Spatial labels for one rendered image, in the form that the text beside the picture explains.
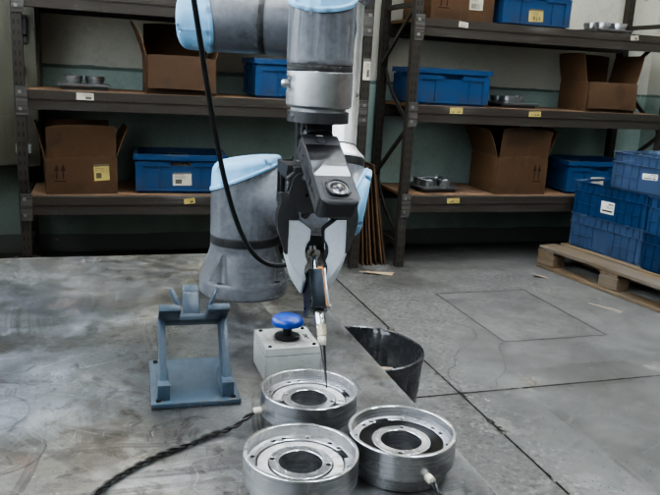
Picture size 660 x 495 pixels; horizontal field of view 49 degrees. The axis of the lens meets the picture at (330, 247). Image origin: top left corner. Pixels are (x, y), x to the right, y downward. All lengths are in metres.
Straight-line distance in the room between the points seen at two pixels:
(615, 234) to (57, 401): 4.17
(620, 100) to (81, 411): 4.69
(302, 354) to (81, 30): 3.88
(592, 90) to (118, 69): 3.00
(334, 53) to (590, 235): 4.17
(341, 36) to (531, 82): 4.72
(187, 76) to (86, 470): 3.49
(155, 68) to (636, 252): 2.95
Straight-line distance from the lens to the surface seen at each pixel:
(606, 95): 5.19
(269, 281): 1.21
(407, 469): 0.69
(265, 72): 4.24
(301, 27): 0.82
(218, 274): 1.22
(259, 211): 1.18
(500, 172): 4.84
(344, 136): 1.20
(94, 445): 0.79
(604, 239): 4.83
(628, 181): 4.66
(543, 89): 5.55
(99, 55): 4.64
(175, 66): 4.12
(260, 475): 0.65
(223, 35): 0.93
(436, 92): 4.59
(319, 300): 0.83
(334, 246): 0.85
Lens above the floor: 1.18
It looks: 14 degrees down
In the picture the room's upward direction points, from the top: 3 degrees clockwise
